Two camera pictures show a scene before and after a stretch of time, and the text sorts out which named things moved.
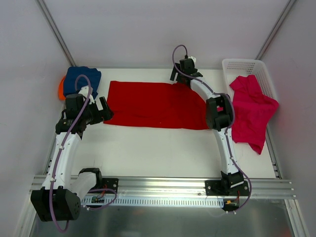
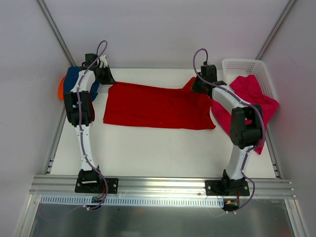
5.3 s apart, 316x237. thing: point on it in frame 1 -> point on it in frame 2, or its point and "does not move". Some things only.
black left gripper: [100, 110] -> [106, 76]
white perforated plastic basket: [233, 68] does not move
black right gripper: [177, 74] -> [198, 86]
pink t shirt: [251, 111] does not move
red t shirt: [161, 104] does not move
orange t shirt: [61, 94] does not move
